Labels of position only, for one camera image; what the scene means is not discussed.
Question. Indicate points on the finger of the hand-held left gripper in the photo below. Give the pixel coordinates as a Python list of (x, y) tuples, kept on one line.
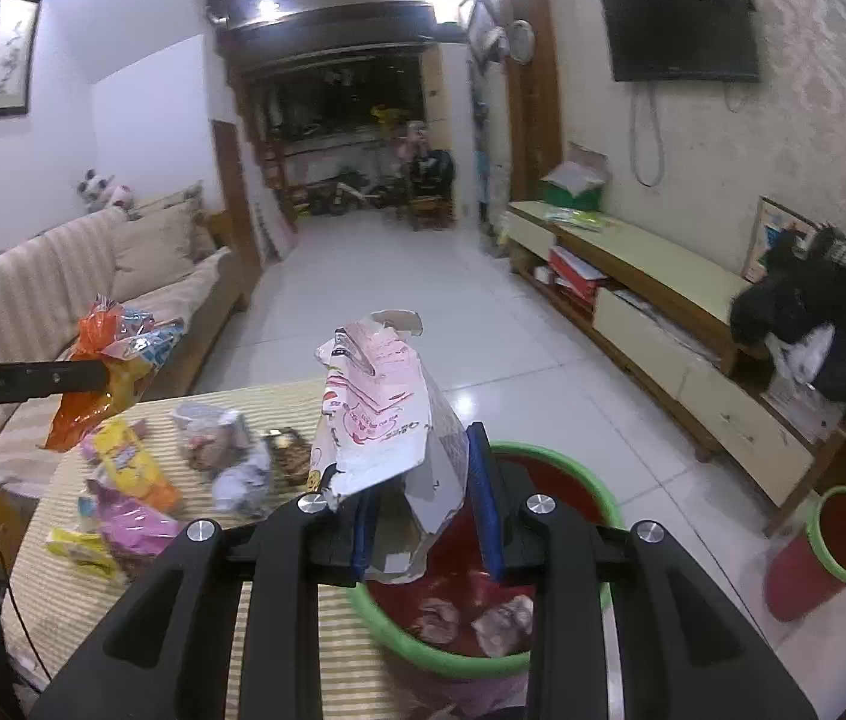
[(25, 381)]

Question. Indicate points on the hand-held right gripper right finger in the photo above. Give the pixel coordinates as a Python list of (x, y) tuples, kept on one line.
[(484, 499)]

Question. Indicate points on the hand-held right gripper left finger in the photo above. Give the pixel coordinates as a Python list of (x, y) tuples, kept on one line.
[(364, 540)]

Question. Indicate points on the orange snack packet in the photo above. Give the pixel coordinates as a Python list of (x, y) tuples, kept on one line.
[(85, 409)]

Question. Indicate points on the red basin with green rim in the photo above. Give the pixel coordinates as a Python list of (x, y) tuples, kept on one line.
[(580, 491)]

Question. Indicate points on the white paper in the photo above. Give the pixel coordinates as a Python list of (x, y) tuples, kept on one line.
[(243, 487)]

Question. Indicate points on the torn pink white paper carton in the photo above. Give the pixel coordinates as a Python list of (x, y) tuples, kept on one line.
[(378, 405)]

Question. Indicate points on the pink snack packet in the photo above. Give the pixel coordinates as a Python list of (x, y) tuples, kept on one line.
[(134, 529)]

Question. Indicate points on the striped beige sofa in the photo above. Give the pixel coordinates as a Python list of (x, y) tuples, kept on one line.
[(40, 277)]

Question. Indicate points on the crumpled tissue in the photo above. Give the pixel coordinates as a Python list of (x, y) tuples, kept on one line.
[(439, 621), (502, 626)]

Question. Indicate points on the brown cigarette pack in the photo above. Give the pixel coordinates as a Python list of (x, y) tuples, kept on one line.
[(286, 454)]

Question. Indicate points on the yellow snack packet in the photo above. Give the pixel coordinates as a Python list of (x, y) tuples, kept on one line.
[(130, 465)]

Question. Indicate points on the black white plush toy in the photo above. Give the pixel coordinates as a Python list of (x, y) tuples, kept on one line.
[(104, 193)]

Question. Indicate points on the small yellow wrapper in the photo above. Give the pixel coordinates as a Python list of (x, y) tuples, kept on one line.
[(78, 549)]

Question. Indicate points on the plain beige cushion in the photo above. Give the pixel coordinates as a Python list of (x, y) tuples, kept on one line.
[(153, 247)]

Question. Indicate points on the clear plastic wrapper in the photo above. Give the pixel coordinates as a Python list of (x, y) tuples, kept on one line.
[(209, 435)]

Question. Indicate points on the patterned cushion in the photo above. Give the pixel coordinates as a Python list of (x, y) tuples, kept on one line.
[(194, 221)]

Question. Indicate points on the yellow green paper sheet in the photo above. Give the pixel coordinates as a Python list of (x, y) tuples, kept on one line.
[(580, 219)]

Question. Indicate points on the pink leaning board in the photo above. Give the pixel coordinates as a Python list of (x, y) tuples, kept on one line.
[(280, 229)]

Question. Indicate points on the wooden chair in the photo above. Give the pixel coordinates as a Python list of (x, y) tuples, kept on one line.
[(430, 206)]

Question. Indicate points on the long wooden tv cabinet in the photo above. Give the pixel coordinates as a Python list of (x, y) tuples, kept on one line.
[(663, 259)]

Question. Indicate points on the green box with cardboard flaps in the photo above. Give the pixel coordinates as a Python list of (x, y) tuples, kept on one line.
[(580, 195)]

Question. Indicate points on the small red bin green rim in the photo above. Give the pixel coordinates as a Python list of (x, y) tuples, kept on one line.
[(798, 577)]

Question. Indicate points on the small balance bicycle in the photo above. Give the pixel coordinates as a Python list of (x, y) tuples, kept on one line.
[(348, 195)]

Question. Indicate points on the pile of black clothes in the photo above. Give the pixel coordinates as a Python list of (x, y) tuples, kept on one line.
[(790, 304)]

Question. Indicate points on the leaning framed picture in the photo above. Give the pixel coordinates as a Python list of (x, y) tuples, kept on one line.
[(764, 232)]

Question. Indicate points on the framed wall picture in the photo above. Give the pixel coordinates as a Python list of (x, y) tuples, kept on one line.
[(9, 52)]

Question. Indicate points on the wall-mounted black television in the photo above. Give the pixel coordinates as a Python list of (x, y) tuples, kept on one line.
[(682, 22)]

